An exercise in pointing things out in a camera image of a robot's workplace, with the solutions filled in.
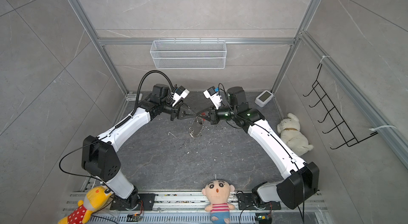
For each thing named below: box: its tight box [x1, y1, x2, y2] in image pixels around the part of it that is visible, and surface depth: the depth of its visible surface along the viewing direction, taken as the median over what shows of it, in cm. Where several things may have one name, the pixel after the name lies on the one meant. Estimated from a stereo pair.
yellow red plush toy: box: [58, 185, 113, 224], surface depth 69 cm
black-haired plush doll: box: [201, 179, 236, 224], surface depth 70 cm
